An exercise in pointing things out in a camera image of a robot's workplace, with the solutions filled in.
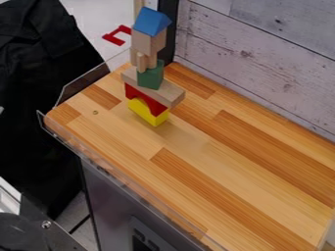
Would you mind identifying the yellow block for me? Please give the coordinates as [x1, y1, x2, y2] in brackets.
[126, 96, 172, 127]

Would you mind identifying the red arch block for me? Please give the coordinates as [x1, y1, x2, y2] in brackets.
[122, 81, 170, 118]

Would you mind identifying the flat natural wooden plank block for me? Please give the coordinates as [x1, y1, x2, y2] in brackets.
[119, 66, 188, 109]

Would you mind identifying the green block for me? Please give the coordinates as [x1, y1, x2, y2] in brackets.
[134, 59, 167, 91]

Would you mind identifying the small natural wooden block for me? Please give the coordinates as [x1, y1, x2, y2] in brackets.
[127, 47, 152, 74]

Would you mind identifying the natural wooden cube block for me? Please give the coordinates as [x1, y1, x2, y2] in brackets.
[130, 26, 169, 58]

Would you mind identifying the black fabric cover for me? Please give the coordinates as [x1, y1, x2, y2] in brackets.
[0, 0, 107, 221]

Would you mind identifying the black vertical post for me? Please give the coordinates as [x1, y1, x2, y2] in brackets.
[155, 0, 181, 68]

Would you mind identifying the black metal bracket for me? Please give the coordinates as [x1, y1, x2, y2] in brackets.
[0, 194, 88, 251]

